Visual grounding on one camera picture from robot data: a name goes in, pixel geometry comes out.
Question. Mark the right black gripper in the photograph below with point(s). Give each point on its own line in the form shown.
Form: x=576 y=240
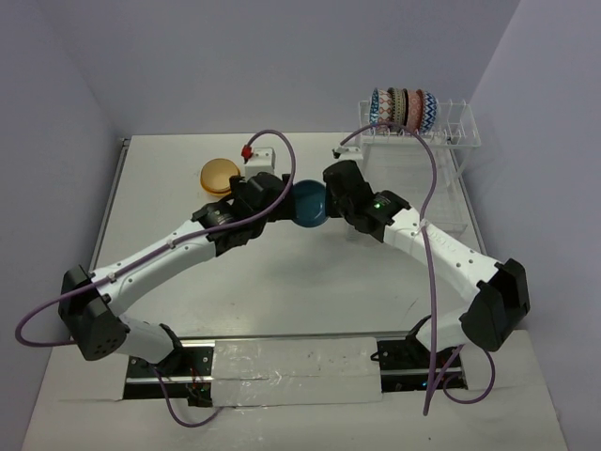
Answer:
x=331 y=209

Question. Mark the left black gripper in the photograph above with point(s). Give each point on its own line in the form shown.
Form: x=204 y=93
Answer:
x=281 y=202

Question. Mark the solid blue bowl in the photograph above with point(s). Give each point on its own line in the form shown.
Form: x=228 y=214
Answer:
x=310 y=203

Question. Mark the yellow bowl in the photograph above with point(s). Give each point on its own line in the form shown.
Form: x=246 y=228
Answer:
x=217 y=182

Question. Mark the tan bowl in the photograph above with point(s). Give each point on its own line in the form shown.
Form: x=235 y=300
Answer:
x=220 y=163

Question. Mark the blue triangle patterned bowl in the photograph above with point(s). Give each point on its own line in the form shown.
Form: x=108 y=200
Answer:
x=379 y=106

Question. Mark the black floral patterned bowl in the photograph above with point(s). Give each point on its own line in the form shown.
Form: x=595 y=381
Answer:
x=415 y=109

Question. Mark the brown lattice rim bowl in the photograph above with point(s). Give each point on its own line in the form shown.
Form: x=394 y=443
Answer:
x=399 y=96

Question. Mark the red patterned bowl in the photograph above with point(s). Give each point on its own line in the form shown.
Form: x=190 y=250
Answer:
x=429 y=112

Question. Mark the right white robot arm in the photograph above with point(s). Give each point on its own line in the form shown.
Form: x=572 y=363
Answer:
x=495 y=294

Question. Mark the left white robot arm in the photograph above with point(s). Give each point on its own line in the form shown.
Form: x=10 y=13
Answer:
x=94 y=304

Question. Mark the silver tape patch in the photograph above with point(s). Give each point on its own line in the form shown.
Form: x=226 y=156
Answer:
x=266 y=373

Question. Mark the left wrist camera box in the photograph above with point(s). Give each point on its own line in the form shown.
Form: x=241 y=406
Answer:
x=257 y=160

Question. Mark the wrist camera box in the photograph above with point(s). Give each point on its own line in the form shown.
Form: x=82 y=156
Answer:
x=257 y=160
x=352 y=153

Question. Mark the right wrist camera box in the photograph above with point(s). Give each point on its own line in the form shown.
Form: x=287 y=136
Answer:
x=352 y=153

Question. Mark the white wire dish rack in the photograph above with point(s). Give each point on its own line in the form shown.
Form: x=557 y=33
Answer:
x=400 y=164

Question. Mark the aluminium table edge rail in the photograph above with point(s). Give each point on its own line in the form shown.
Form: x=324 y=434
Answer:
x=125 y=144

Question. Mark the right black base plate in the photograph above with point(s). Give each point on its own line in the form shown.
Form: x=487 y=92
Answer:
x=404 y=363

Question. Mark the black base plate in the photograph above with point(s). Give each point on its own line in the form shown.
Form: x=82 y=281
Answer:
x=190 y=380
x=404 y=363

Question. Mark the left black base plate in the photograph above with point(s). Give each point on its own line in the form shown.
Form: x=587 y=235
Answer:
x=190 y=380

